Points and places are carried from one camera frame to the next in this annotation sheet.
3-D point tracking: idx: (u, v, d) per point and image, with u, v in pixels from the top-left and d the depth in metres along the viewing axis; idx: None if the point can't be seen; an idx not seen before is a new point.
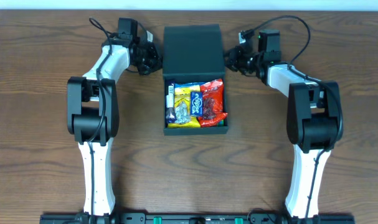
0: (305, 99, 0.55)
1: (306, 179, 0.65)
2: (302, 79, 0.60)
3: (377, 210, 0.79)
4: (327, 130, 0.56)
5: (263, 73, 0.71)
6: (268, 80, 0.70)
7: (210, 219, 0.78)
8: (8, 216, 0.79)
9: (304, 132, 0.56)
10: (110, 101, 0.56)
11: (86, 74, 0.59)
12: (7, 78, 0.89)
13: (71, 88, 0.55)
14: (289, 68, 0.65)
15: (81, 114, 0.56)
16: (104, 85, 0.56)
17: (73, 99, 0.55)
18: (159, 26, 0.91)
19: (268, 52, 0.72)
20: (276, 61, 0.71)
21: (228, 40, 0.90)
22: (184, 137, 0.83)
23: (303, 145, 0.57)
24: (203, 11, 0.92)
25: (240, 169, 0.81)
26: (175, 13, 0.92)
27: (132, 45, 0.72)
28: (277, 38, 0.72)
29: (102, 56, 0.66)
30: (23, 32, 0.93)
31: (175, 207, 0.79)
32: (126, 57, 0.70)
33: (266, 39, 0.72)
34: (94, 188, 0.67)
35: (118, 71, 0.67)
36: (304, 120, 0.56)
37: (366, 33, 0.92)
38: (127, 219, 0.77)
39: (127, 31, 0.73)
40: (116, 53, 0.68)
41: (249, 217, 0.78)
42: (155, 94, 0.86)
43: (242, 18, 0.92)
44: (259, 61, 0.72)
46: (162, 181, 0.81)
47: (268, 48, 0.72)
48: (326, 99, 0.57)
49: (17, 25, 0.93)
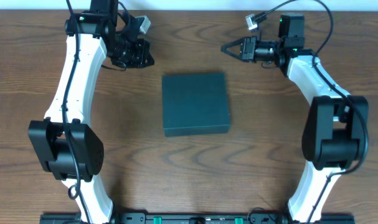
0: (324, 119, 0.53)
1: (314, 193, 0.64)
2: (327, 88, 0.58)
3: None
4: (344, 149, 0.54)
5: (283, 61, 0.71)
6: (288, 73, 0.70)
7: (210, 219, 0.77)
8: (5, 217, 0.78)
9: (320, 152, 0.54)
10: (80, 147, 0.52)
11: (50, 111, 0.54)
12: (9, 78, 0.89)
13: (33, 139, 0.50)
14: (315, 65, 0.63)
15: (55, 157, 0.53)
16: (70, 132, 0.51)
17: (39, 148, 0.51)
18: (159, 26, 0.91)
19: (289, 38, 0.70)
20: (298, 48, 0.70)
21: (228, 40, 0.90)
22: (184, 137, 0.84)
23: (318, 162, 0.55)
24: (203, 11, 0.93)
25: (240, 169, 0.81)
26: (176, 13, 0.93)
27: (107, 25, 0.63)
28: (300, 23, 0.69)
29: (70, 68, 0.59)
30: (28, 32, 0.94)
31: (175, 207, 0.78)
32: (100, 51, 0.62)
33: (288, 23, 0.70)
34: (88, 210, 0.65)
35: (91, 86, 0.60)
36: (321, 140, 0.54)
37: (363, 35, 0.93)
38: (127, 219, 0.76)
39: (101, 7, 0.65)
40: (87, 63, 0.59)
41: (249, 217, 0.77)
42: (156, 94, 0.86)
43: (241, 18, 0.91)
44: (280, 48, 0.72)
46: (162, 181, 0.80)
47: (291, 33, 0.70)
48: (350, 114, 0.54)
49: (19, 25, 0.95)
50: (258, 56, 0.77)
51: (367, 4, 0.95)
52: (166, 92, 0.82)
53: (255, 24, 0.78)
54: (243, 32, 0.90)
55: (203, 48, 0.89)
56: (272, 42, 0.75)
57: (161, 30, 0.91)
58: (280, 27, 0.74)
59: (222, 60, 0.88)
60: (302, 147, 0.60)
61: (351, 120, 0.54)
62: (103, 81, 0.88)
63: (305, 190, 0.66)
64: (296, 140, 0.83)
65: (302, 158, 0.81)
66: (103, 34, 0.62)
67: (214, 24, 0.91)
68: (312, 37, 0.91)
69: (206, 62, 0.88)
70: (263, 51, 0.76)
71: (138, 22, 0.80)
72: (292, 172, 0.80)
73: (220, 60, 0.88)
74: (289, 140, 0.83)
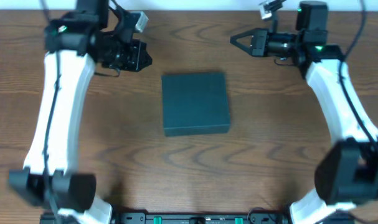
0: (347, 163, 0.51)
1: (321, 214, 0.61)
2: (355, 118, 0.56)
3: None
4: (362, 194, 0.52)
5: (302, 60, 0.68)
6: (307, 78, 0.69)
7: (210, 219, 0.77)
8: (4, 217, 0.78)
9: (338, 193, 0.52)
10: (63, 198, 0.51)
11: (32, 152, 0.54)
12: (9, 77, 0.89)
13: (15, 190, 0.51)
14: (341, 80, 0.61)
15: (41, 203, 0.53)
16: (51, 186, 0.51)
17: (23, 198, 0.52)
18: (159, 26, 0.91)
19: (311, 31, 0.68)
20: (320, 43, 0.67)
21: (228, 40, 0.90)
22: (184, 137, 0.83)
23: (334, 200, 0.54)
24: (203, 12, 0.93)
25: (240, 169, 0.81)
26: (175, 13, 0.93)
27: (93, 32, 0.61)
28: (321, 14, 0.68)
29: (51, 96, 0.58)
30: (28, 32, 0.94)
31: (175, 207, 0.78)
32: (85, 72, 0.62)
33: (309, 13, 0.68)
34: None
35: (76, 112, 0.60)
36: (340, 183, 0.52)
37: (363, 35, 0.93)
38: (127, 218, 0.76)
39: (89, 9, 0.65)
40: (70, 92, 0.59)
41: (249, 217, 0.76)
42: (156, 94, 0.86)
43: (241, 18, 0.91)
44: (299, 43, 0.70)
46: (162, 181, 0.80)
47: (312, 26, 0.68)
48: (376, 157, 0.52)
49: (19, 25, 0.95)
50: (274, 51, 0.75)
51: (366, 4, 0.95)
52: (166, 92, 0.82)
53: (268, 14, 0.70)
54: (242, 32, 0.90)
55: (203, 48, 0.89)
56: (288, 35, 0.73)
57: (161, 30, 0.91)
58: (297, 19, 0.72)
59: (222, 60, 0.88)
60: (318, 178, 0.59)
61: (377, 163, 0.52)
62: (103, 81, 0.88)
63: (312, 209, 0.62)
64: (296, 139, 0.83)
65: (302, 157, 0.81)
66: (88, 45, 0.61)
67: (214, 24, 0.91)
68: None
69: (206, 62, 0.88)
70: (278, 46, 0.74)
71: (132, 18, 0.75)
72: (292, 172, 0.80)
73: (220, 60, 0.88)
74: (289, 140, 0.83)
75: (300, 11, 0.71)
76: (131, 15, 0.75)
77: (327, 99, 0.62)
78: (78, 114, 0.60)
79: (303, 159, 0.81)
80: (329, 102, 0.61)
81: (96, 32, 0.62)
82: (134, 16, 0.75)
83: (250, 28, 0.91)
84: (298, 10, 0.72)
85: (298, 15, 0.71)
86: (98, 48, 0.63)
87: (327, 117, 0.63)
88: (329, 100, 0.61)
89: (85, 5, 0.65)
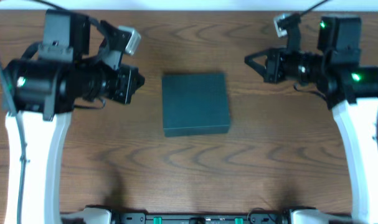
0: None
1: None
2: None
3: None
4: None
5: (332, 86, 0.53)
6: (335, 112, 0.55)
7: (210, 219, 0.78)
8: None
9: None
10: None
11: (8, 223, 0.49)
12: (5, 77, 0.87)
13: None
14: (377, 137, 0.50)
15: None
16: None
17: None
18: (159, 26, 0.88)
19: (340, 51, 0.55)
20: (350, 62, 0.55)
21: (229, 40, 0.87)
22: (184, 137, 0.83)
23: None
24: (203, 12, 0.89)
25: (240, 169, 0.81)
26: (175, 12, 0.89)
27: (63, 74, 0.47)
28: (354, 27, 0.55)
29: (19, 173, 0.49)
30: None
31: (175, 207, 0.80)
32: (58, 130, 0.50)
33: (337, 27, 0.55)
34: None
35: (53, 185, 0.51)
36: None
37: (373, 37, 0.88)
38: (127, 219, 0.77)
39: (61, 38, 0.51)
40: (43, 157, 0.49)
41: (249, 218, 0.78)
42: (155, 95, 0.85)
43: (242, 18, 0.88)
44: (325, 66, 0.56)
46: (162, 181, 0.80)
47: (340, 45, 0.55)
48: None
49: (18, 25, 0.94)
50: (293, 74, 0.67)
51: None
52: (165, 92, 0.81)
53: (283, 31, 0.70)
54: (243, 33, 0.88)
55: (203, 48, 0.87)
56: (307, 57, 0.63)
57: (161, 30, 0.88)
58: (322, 34, 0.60)
59: (222, 60, 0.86)
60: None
61: None
62: None
63: None
64: (296, 140, 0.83)
65: (302, 158, 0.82)
66: (56, 94, 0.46)
67: (214, 24, 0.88)
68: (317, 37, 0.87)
69: (206, 62, 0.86)
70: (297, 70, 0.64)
71: (121, 37, 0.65)
72: (291, 173, 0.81)
73: (220, 60, 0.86)
74: (289, 140, 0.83)
75: (324, 26, 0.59)
76: (121, 33, 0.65)
77: (358, 173, 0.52)
78: (56, 175, 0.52)
79: (303, 159, 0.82)
80: (359, 173, 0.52)
81: (66, 74, 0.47)
82: (123, 35, 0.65)
83: (251, 28, 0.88)
84: (321, 24, 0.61)
85: (322, 32, 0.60)
86: (66, 97, 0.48)
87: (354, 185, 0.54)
88: (360, 174, 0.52)
89: (53, 34, 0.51)
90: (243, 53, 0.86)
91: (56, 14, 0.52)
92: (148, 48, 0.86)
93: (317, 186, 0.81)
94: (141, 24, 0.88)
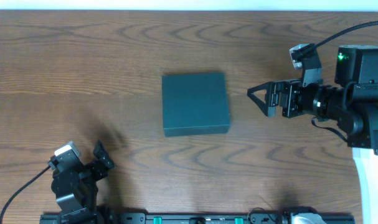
0: None
1: None
2: None
3: None
4: None
5: (357, 127, 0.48)
6: (355, 143, 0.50)
7: (210, 219, 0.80)
8: (9, 216, 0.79)
9: None
10: None
11: None
12: (1, 76, 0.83)
13: None
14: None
15: None
16: None
17: None
18: (159, 26, 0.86)
19: (363, 86, 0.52)
20: (375, 98, 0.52)
21: (229, 40, 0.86)
22: (184, 137, 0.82)
23: None
24: (203, 12, 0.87)
25: (240, 169, 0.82)
26: (174, 14, 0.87)
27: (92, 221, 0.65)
28: (375, 59, 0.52)
29: None
30: (14, 33, 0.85)
31: (175, 207, 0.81)
32: None
33: (360, 58, 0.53)
34: None
35: None
36: None
37: (377, 37, 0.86)
38: (127, 219, 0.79)
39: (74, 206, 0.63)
40: None
41: (249, 217, 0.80)
42: (155, 94, 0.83)
43: (243, 18, 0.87)
44: (349, 103, 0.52)
46: (162, 181, 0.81)
47: (363, 79, 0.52)
48: None
49: (5, 17, 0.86)
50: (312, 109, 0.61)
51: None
52: (167, 93, 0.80)
53: (299, 63, 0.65)
54: (243, 33, 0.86)
55: (203, 48, 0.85)
56: (329, 89, 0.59)
57: (161, 30, 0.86)
58: (342, 67, 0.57)
59: (223, 60, 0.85)
60: None
61: None
62: (103, 81, 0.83)
63: None
64: (296, 140, 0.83)
65: (302, 157, 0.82)
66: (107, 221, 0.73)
67: (214, 25, 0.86)
68: (318, 38, 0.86)
69: (207, 62, 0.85)
70: (314, 104, 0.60)
71: (69, 158, 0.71)
72: (291, 172, 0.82)
73: (221, 59, 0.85)
74: (290, 140, 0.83)
75: (347, 58, 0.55)
76: (65, 155, 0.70)
77: (372, 195, 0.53)
78: None
79: (303, 159, 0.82)
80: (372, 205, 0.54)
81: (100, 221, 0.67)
82: (69, 154, 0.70)
83: (251, 28, 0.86)
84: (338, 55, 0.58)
85: (340, 63, 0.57)
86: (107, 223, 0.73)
87: (362, 194, 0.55)
88: (372, 188, 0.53)
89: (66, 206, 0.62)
90: (243, 53, 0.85)
91: (61, 196, 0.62)
92: (147, 47, 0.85)
93: (316, 185, 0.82)
94: (141, 24, 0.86)
